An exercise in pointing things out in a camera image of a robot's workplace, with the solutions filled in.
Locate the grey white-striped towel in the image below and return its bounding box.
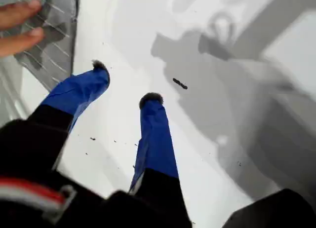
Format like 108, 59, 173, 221
0, 0, 80, 90

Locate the person's hand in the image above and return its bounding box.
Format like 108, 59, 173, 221
0, 0, 45, 58

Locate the black lint scrap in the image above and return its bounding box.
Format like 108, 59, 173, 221
172, 77, 189, 90

